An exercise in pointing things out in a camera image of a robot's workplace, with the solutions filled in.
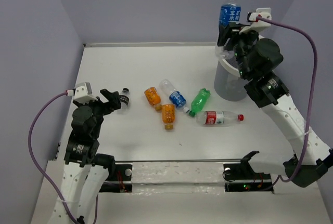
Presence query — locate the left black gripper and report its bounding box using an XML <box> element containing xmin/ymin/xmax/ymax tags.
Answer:
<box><xmin>74</xmin><ymin>88</ymin><xmax>121</xmax><ymax>136</ymax></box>

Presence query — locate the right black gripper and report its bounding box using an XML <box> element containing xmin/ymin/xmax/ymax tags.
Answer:
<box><xmin>217</xmin><ymin>22</ymin><xmax>259</xmax><ymax>80</ymax></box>

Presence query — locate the small black-capped clear bottle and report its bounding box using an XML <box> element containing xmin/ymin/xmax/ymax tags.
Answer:
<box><xmin>117</xmin><ymin>88</ymin><xmax>130</xmax><ymax>114</ymax></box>

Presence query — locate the large blue-label clear bottle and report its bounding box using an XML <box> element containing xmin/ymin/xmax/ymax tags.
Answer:
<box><xmin>215</xmin><ymin>0</ymin><xmax>241</xmax><ymax>60</ymax></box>

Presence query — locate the orange juice bottle front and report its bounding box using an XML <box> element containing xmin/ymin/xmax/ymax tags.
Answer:
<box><xmin>162</xmin><ymin>104</ymin><xmax>175</xmax><ymax>130</ymax></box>

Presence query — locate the orange juice bottle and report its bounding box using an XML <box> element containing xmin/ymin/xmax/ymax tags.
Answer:
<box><xmin>144</xmin><ymin>87</ymin><xmax>162</xmax><ymax>111</ymax></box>
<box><xmin>162</xmin><ymin>104</ymin><xmax>175</xmax><ymax>130</ymax></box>

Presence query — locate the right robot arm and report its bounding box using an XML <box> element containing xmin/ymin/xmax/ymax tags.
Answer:
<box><xmin>217</xmin><ymin>22</ymin><xmax>332</xmax><ymax>188</ymax></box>

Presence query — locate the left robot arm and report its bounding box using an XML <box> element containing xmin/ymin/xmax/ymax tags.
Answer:
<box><xmin>48</xmin><ymin>84</ymin><xmax>121</xmax><ymax>223</ymax></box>

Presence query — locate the grey bin with white rim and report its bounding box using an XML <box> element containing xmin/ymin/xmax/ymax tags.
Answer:
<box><xmin>214</xmin><ymin>46</ymin><xmax>247</xmax><ymax>101</ymax></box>

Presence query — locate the orange juice bottle rear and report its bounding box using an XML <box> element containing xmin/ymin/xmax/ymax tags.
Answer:
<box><xmin>144</xmin><ymin>87</ymin><xmax>162</xmax><ymax>111</ymax></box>

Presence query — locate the green plastic bottle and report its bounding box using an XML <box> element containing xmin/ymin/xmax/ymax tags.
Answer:
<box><xmin>189</xmin><ymin>88</ymin><xmax>211</xmax><ymax>117</ymax></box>

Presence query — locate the red-label clear bottle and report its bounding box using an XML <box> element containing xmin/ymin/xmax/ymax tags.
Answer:
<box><xmin>196</xmin><ymin>111</ymin><xmax>245</xmax><ymax>126</ymax></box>

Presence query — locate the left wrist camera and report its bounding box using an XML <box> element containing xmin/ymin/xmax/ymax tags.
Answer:
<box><xmin>66</xmin><ymin>82</ymin><xmax>93</xmax><ymax>104</ymax></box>

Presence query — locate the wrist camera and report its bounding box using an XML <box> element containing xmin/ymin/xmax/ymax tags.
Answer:
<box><xmin>239</xmin><ymin>7</ymin><xmax>272</xmax><ymax>34</ymax></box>
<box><xmin>66</xmin><ymin>82</ymin><xmax>93</xmax><ymax>104</ymax></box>

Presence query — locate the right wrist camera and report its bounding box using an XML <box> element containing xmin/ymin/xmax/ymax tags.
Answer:
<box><xmin>239</xmin><ymin>7</ymin><xmax>272</xmax><ymax>34</ymax></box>

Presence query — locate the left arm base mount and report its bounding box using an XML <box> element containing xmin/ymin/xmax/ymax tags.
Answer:
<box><xmin>99</xmin><ymin>163</ymin><xmax>133</xmax><ymax>193</ymax></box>

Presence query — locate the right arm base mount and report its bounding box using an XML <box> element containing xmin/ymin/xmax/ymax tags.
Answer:
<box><xmin>222</xmin><ymin>163</ymin><xmax>274</xmax><ymax>193</ymax></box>

